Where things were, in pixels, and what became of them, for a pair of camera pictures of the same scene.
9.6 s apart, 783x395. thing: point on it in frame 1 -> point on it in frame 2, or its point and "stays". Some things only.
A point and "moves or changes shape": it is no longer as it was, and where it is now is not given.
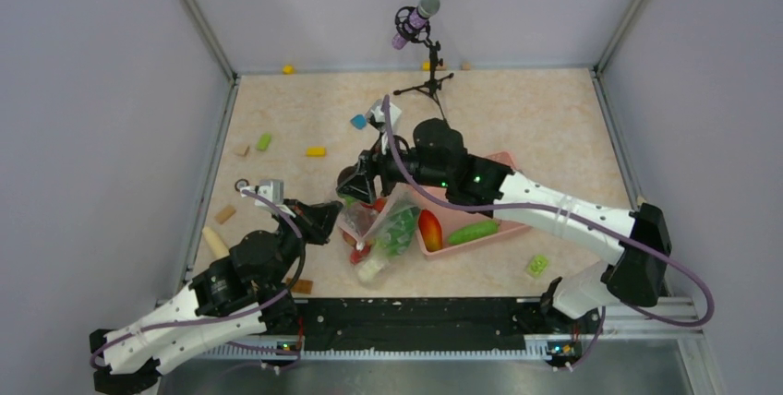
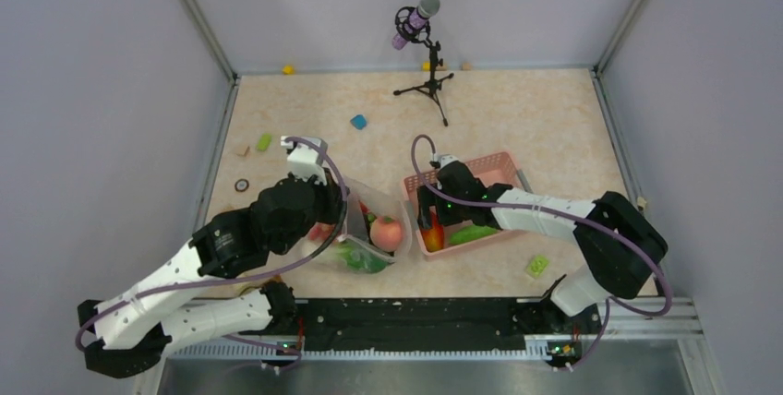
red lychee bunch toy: [361, 252] moves or changes shape
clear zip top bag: [378, 234] moves or changes shape
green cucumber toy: [474, 231] stays
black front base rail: [420, 324] stays
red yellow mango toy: [431, 229] stays
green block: [263, 141] stays
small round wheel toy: [240, 184] stays
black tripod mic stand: [433, 86] stays
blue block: [359, 121] stays
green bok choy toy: [392, 239] -> [360, 257]
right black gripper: [358, 185] -> [428, 197]
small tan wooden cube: [242, 150] stays
